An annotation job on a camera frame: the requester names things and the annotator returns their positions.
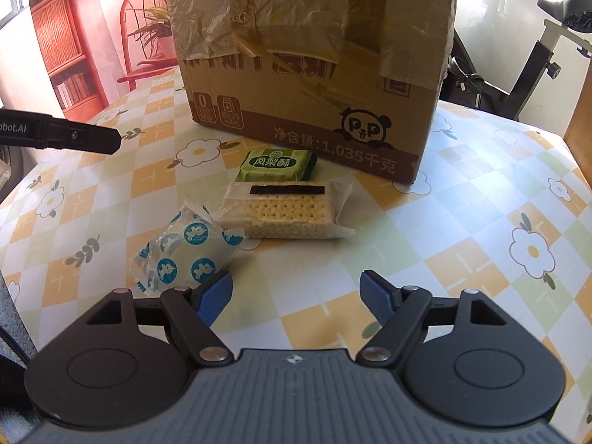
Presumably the green pastry packet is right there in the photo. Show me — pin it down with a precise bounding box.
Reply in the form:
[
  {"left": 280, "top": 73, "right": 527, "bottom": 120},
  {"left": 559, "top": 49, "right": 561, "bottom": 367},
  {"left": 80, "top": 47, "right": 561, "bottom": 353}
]
[{"left": 232, "top": 147, "right": 318, "bottom": 184}]

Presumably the brown wooden board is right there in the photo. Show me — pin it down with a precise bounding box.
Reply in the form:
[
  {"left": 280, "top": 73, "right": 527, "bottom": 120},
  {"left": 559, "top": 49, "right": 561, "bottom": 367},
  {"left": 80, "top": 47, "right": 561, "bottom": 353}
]
[{"left": 562, "top": 82, "right": 592, "bottom": 168}]

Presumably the wall poster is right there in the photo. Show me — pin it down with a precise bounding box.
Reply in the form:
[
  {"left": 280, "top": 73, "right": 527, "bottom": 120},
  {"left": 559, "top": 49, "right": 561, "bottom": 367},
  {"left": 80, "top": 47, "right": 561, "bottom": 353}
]
[{"left": 25, "top": 0, "right": 186, "bottom": 124}]

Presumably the taped cardboard box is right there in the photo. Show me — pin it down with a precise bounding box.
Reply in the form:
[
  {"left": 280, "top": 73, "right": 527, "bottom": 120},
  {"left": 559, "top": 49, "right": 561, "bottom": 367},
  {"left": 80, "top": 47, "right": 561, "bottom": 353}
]
[{"left": 164, "top": 0, "right": 461, "bottom": 187}]

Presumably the floral checked tablecloth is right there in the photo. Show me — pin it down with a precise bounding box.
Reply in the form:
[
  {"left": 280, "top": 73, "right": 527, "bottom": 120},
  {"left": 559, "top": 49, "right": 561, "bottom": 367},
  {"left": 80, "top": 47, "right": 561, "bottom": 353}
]
[{"left": 0, "top": 71, "right": 592, "bottom": 426}]

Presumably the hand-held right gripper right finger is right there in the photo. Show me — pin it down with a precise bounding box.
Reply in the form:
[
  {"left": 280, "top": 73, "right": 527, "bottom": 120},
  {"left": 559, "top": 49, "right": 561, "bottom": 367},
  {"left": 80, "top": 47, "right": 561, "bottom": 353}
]
[{"left": 356, "top": 269, "right": 508, "bottom": 366}]

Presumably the white blue-dotted snack packet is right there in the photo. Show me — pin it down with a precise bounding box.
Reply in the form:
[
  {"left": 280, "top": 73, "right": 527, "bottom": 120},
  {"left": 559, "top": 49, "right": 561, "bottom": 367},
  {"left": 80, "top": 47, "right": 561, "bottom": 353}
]
[{"left": 128, "top": 199, "right": 245, "bottom": 299}]

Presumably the grey fuzzy cloth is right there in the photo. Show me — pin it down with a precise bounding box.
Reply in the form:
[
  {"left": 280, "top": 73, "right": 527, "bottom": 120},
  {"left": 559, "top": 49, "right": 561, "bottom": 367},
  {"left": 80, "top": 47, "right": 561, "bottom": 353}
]
[{"left": 0, "top": 270, "right": 40, "bottom": 366}]

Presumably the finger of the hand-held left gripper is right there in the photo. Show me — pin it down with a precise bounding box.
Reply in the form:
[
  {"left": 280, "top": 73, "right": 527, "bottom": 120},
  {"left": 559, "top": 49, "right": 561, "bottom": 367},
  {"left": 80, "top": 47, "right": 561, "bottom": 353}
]
[{"left": 48, "top": 117, "right": 122, "bottom": 156}]

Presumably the black exercise bike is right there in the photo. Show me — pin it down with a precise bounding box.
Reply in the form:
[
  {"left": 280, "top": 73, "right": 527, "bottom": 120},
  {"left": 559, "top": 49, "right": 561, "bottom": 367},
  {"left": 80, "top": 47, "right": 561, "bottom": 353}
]
[{"left": 446, "top": 0, "right": 592, "bottom": 124}]

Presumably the clear cracker packet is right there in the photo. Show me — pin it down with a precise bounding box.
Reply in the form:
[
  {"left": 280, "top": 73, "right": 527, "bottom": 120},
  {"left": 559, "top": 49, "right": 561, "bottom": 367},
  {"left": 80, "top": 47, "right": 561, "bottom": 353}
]
[{"left": 216, "top": 178, "right": 356, "bottom": 240}]

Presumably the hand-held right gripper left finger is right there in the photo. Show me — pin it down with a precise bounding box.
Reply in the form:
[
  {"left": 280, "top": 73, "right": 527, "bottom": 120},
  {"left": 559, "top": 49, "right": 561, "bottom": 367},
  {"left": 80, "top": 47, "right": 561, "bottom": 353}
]
[{"left": 85, "top": 269, "right": 235, "bottom": 367}]

